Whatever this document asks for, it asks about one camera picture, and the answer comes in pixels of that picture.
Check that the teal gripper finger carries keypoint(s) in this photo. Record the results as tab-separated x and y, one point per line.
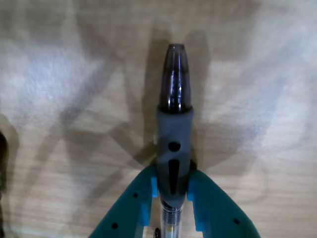
218	210
128	205

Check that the grey grip retractable pen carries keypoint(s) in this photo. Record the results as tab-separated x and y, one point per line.
174	129

